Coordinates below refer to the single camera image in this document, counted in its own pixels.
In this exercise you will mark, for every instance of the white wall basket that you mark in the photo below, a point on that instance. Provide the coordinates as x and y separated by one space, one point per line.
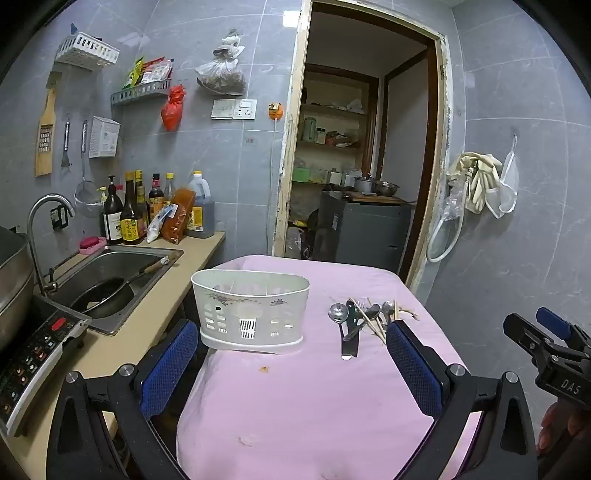
87 50

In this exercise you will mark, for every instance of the yellow-green snack packet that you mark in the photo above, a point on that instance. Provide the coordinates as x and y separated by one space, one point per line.
133 74

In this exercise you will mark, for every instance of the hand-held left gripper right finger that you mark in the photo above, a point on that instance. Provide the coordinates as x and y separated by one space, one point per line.
413 369

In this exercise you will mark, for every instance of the worn wooden door frame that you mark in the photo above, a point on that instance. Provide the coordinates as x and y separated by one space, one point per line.
288 161

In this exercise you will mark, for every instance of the grey wall shelf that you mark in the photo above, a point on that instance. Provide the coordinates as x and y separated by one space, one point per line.
138 94

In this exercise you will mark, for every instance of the white plastic utensil holder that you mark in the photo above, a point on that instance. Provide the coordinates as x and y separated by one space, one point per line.
249 318

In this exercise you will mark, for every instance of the white lidded container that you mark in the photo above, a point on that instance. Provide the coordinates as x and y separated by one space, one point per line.
335 178

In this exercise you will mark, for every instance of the pink flower-print tablecloth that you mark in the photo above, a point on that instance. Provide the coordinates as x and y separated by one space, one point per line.
314 406

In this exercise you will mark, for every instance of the green plastic box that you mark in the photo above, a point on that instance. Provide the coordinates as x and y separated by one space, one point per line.
300 174

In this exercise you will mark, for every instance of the stainless steel sink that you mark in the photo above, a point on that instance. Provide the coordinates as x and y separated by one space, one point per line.
115 267

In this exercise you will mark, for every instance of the pale green canister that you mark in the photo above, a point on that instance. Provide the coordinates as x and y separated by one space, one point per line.
310 130

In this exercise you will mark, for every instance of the white wall socket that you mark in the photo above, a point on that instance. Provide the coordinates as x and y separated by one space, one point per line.
244 109

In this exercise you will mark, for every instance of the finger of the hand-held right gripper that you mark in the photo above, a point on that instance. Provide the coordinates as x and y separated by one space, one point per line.
554 321
524 334

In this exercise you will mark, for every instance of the black frying pan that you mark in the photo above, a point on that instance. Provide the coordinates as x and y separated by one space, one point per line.
104 297

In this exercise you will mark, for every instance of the beige kitchen counter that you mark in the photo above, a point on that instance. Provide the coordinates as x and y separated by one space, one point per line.
171 300

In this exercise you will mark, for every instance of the red and white packet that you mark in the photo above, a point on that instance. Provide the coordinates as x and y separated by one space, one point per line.
156 71

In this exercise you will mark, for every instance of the orange seasoning packet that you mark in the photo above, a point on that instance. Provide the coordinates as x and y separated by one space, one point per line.
178 217

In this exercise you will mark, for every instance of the red plastic bag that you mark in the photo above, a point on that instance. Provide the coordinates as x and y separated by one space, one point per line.
171 110

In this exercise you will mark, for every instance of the large dark oil jug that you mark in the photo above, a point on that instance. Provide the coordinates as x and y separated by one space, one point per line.
202 207

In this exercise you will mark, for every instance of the tall yellow-capped sauce bottle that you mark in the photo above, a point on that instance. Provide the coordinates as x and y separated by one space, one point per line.
140 184

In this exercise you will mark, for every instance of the wooden cutting board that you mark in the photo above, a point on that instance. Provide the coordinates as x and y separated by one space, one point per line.
374 198

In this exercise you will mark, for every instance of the slim yellow-capped bottle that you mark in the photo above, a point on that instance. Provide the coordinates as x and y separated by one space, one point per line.
169 189

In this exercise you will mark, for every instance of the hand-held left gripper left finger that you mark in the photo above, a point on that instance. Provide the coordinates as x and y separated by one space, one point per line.
168 369

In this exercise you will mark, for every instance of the sauce bottle with yellow-red label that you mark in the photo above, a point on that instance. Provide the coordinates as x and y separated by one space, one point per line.
131 221

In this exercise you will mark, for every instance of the white squeezed packet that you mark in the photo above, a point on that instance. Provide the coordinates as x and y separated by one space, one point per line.
159 224

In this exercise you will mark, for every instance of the wooden pantry shelf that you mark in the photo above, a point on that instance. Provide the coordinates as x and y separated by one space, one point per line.
332 108

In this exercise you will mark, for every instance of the grey metal cabinet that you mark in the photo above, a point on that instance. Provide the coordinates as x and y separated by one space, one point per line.
364 235

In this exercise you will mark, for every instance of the wooden grater board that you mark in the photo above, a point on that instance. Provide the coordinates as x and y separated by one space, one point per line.
45 124

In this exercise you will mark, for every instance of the curved steel faucet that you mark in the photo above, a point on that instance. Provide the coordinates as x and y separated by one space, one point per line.
34 221

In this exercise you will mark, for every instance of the metal mesh strainer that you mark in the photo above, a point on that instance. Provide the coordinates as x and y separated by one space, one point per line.
87 198

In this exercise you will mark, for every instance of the steel pot with lid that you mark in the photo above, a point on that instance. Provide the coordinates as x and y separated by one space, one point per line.
364 184

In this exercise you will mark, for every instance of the person's right hand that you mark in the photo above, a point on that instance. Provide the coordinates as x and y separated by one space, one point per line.
547 429

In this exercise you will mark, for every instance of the pile of chopsticks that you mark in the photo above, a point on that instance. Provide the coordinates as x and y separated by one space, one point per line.
375 330

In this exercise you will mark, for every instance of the grey metal wok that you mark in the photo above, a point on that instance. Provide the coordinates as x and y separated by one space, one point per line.
14 286

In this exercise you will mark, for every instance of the black induction cooker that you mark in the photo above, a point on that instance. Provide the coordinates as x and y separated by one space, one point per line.
37 360

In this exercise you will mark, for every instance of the clear bag of dried goods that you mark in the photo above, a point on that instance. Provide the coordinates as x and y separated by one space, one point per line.
220 76

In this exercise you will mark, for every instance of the dark red-capped sauce bottle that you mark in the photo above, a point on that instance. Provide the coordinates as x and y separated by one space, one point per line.
156 194

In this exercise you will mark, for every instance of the white wall box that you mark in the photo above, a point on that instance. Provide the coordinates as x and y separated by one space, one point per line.
104 137

